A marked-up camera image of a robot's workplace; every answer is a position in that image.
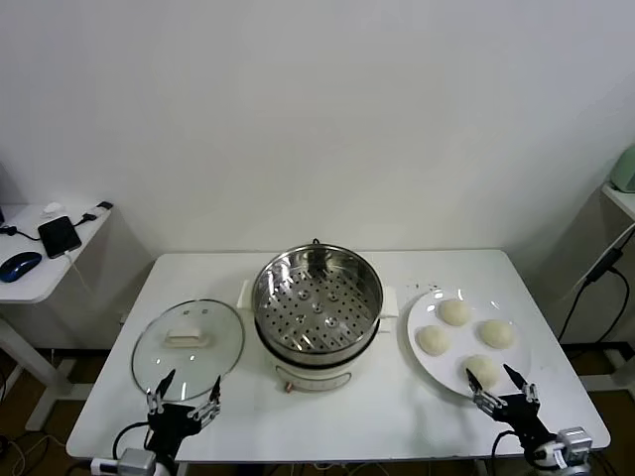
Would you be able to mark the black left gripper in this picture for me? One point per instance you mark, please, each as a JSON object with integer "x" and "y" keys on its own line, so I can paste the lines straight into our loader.
{"x": 171, "y": 424}

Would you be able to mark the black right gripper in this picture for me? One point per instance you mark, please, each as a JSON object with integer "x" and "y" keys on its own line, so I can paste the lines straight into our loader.
{"x": 521, "y": 416}

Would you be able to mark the white steamed baozi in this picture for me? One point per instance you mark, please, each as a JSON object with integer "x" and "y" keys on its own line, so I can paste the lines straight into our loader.
{"x": 432, "y": 340}
{"x": 483, "y": 369}
{"x": 496, "y": 333}
{"x": 454, "y": 312}

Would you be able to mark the steel steamer basket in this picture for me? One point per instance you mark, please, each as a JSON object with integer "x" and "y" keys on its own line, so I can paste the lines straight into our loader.
{"x": 317, "y": 322}

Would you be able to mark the white round plate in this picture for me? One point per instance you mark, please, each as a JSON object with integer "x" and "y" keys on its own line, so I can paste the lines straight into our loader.
{"x": 461, "y": 347}

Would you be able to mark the white electric cooker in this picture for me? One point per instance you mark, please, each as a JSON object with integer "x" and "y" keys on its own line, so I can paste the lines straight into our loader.
{"x": 312, "y": 374}

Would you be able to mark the black power adapter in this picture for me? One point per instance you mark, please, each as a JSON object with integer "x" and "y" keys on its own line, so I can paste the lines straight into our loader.
{"x": 606, "y": 264}

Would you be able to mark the white side table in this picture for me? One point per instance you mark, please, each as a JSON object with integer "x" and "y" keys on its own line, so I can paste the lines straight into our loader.
{"x": 30, "y": 292}

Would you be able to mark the black smartphone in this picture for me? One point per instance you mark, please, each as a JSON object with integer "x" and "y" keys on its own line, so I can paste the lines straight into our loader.
{"x": 59, "y": 237}

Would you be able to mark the black usb adapter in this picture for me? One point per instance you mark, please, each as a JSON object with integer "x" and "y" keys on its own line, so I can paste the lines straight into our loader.
{"x": 104, "y": 205}

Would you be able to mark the blue computer mouse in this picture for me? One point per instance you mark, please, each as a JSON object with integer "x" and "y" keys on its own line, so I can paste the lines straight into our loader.
{"x": 20, "y": 265}

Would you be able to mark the small white object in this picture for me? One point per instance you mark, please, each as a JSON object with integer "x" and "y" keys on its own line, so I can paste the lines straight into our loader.
{"x": 52, "y": 209}

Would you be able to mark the mint green appliance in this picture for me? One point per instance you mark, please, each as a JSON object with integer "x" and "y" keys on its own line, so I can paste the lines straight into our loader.
{"x": 625, "y": 171}

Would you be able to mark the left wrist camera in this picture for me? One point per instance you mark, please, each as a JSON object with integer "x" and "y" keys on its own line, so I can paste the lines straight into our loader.
{"x": 136, "y": 461}

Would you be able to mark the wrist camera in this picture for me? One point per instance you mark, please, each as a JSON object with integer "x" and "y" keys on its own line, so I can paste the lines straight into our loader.
{"x": 575, "y": 441}
{"x": 136, "y": 461}

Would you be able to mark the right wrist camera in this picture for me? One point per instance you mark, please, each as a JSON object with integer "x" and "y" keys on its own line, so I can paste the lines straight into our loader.
{"x": 575, "y": 441}

